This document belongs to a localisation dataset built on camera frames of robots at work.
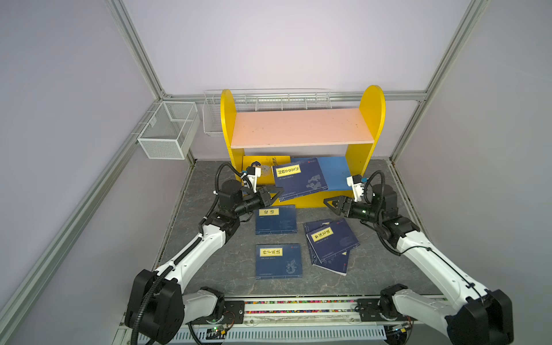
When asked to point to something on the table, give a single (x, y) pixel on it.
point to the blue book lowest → (338, 264)
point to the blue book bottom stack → (274, 261)
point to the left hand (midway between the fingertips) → (284, 192)
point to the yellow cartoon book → (267, 162)
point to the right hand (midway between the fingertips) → (327, 201)
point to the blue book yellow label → (276, 219)
